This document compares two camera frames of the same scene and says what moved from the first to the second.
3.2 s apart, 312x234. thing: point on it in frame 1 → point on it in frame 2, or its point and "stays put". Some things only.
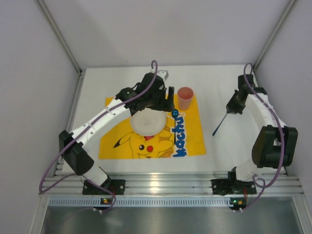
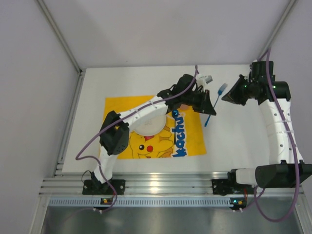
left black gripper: [163, 100] → [205, 99]
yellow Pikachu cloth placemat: [119, 140] stays put
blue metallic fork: [220, 124] → [223, 88]
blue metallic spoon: [175, 114] stays put
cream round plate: [147, 122] stays put
